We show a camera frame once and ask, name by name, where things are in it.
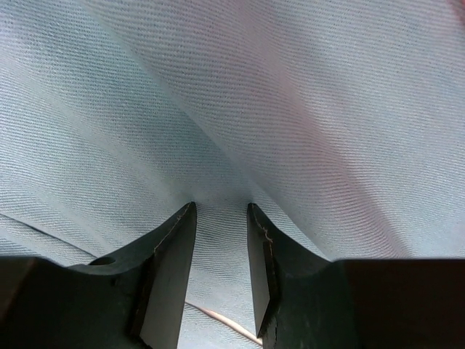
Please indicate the light blue trousers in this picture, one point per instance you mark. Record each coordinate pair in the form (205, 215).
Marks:
(342, 120)

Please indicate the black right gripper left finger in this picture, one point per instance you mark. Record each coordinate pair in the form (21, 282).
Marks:
(130, 298)

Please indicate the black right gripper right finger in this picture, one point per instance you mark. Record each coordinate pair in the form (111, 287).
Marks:
(303, 301)

